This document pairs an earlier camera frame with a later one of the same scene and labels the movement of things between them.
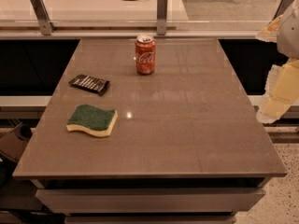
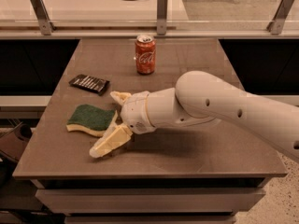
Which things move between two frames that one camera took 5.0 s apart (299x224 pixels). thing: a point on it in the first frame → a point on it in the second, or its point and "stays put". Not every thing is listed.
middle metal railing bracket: x=162 y=13 stays put
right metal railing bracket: x=284 y=4 stays put
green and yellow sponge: x=92 y=119 stays put
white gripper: x=290 y=36 → x=135 y=112
